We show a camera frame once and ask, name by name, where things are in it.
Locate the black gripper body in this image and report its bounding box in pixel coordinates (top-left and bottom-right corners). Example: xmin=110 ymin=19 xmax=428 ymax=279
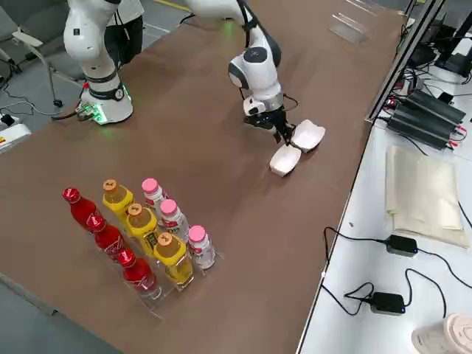
xmin=242 ymin=105 xmax=288 ymax=134

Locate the clear plastic stepped holder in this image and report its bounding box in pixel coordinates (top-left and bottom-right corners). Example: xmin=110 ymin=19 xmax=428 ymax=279
xmin=327 ymin=10 xmax=370 ymax=45

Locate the black power supply unit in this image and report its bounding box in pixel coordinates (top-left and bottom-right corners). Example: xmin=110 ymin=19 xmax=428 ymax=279
xmin=386 ymin=105 xmax=457 ymax=151
xmin=407 ymin=89 xmax=468 ymax=128

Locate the white bottle pink cap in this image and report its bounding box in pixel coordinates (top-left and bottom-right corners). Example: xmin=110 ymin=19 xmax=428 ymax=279
xmin=187 ymin=225 xmax=217 ymax=270
xmin=142 ymin=178 xmax=165 ymax=209
xmin=159 ymin=198 xmax=189 ymax=237

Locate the beige folded cloth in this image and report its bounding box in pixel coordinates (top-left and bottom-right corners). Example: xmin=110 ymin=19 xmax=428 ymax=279
xmin=384 ymin=144 xmax=471 ymax=249

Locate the black power adapter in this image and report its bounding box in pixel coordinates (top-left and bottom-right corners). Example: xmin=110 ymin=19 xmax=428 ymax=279
xmin=386 ymin=234 xmax=420 ymax=258
xmin=369 ymin=291 xmax=407 ymax=316

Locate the yellow drink bottle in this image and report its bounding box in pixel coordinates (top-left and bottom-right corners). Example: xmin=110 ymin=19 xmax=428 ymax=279
xmin=125 ymin=203 xmax=159 ymax=255
xmin=153 ymin=232 xmax=195 ymax=287
xmin=102 ymin=178 xmax=136 ymax=222

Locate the red cola bottle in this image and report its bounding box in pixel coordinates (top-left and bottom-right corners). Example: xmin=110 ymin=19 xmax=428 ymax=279
xmin=61 ymin=187 xmax=97 ymax=232
xmin=86 ymin=215 xmax=126 ymax=263
xmin=117 ymin=249 xmax=162 ymax=299

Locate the clear acrylic bottle shelf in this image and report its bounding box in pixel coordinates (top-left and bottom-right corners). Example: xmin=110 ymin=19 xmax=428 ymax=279
xmin=77 ymin=217 xmax=226 ymax=321

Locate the beige ribbed paper cup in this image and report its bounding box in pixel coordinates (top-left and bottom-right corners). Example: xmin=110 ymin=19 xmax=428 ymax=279
xmin=411 ymin=312 xmax=472 ymax=354

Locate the white control box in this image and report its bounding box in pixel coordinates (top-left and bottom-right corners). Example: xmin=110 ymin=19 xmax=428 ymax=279
xmin=0 ymin=123 xmax=32 ymax=156

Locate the grey office chair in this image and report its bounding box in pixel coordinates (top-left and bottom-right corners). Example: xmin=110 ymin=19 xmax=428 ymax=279
xmin=0 ymin=0 xmax=88 ymax=108

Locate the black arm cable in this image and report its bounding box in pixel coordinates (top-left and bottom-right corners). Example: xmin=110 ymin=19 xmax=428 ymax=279
xmin=235 ymin=0 xmax=266 ymax=51

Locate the aluminium frame post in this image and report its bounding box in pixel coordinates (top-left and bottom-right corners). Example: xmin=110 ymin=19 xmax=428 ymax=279
xmin=364 ymin=0 xmax=444 ymax=125

